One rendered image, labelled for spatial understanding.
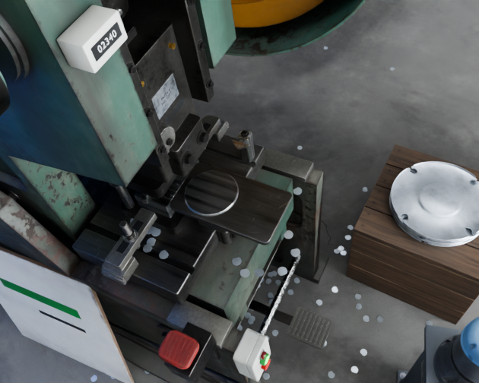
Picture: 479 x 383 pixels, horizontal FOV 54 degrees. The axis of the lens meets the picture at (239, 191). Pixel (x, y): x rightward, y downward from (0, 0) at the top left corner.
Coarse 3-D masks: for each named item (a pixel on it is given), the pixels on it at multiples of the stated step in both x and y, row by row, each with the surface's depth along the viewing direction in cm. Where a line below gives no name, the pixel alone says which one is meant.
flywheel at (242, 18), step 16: (240, 0) 103; (256, 0) 101; (272, 0) 98; (288, 0) 97; (304, 0) 95; (320, 0) 93; (240, 16) 106; (256, 16) 104; (272, 16) 102; (288, 16) 100
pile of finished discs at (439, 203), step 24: (408, 168) 152; (432, 168) 151; (456, 168) 149; (408, 192) 146; (432, 192) 145; (456, 192) 144; (408, 216) 142; (432, 216) 141; (456, 216) 140; (432, 240) 138; (456, 240) 136
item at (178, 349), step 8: (168, 336) 90; (176, 336) 90; (184, 336) 90; (168, 344) 90; (176, 344) 89; (184, 344) 89; (192, 344) 89; (160, 352) 89; (168, 352) 89; (176, 352) 89; (184, 352) 88; (192, 352) 88; (168, 360) 88; (176, 360) 88; (184, 360) 87; (192, 360) 88; (184, 368) 87
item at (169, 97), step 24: (144, 24) 80; (168, 24) 79; (144, 48) 76; (168, 48) 81; (144, 72) 77; (168, 72) 83; (168, 96) 85; (168, 120) 88; (192, 120) 93; (168, 144) 87; (192, 144) 93; (144, 168) 94; (168, 168) 94
